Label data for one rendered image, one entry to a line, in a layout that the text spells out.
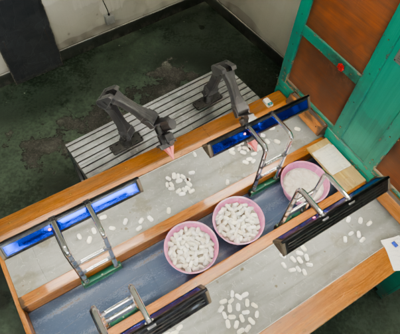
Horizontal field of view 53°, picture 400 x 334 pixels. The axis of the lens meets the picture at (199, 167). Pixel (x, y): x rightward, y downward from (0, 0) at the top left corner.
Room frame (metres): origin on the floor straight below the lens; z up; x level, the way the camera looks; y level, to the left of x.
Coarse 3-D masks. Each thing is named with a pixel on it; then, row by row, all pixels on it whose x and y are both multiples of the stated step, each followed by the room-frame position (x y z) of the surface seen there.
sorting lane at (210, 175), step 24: (288, 120) 1.57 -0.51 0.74; (168, 168) 1.15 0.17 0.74; (192, 168) 1.17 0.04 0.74; (216, 168) 1.18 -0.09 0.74; (240, 168) 1.19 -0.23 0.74; (144, 192) 0.99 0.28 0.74; (168, 192) 1.00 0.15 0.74; (216, 192) 1.03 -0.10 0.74; (120, 216) 0.84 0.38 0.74; (144, 216) 0.86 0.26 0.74; (168, 216) 0.87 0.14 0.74; (48, 240) 0.69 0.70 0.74; (72, 240) 0.70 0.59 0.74; (96, 240) 0.71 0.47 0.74; (120, 240) 0.72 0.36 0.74; (24, 264) 0.56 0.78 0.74; (48, 264) 0.57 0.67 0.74; (24, 288) 0.45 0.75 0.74
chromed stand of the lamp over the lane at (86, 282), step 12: (96, 216) 0.66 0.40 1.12; (60, 240) 0.55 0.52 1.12; (108, 240) 0.60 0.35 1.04; (96, 252) 0.56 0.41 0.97; (108, 252) 0.59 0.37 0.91; (72, 264) 0.50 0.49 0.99; (96, 264) 0.55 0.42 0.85; (120, 264) 0.60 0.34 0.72; (84, 276) 0.50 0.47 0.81; (96, 276) 0.54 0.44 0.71
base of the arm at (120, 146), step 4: (132, 136) 1.40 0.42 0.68; (136, 136) 1.40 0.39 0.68; (140, 136) 1.40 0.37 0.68; (120, 140) 1.35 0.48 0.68; (128, 140) 1.32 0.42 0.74; (132, 140) 1.36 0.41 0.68; (136, 140) 1.37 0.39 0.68; (140, 140) 1.37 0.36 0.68; (116, 144) 1.32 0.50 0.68; (120, 144) 1.33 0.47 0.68; (124, 144) 1.31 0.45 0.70; (128, 144) 1.32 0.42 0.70; (132, 144) 1.33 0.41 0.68; (112, 148) 1.29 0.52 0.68; (116, 148) 1.30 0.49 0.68; (120, 148) 1.30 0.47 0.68; (124, 148) 1.30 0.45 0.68; (128, 148) 1.31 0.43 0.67; (116, 152) 1.27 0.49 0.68; (120, 152) 1.28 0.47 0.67
